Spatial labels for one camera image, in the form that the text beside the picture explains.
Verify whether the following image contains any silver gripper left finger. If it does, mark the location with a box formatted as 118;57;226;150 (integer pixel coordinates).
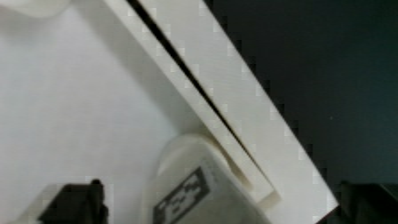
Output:
16;179;112;224

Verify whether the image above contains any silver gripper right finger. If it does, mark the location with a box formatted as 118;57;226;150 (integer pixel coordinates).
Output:
322;182;398;224

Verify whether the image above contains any white leg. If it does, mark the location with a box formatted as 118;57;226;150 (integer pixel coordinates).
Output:
139;134;274;224

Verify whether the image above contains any white square tabletop part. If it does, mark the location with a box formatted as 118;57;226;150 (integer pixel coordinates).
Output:
0;0;338;224

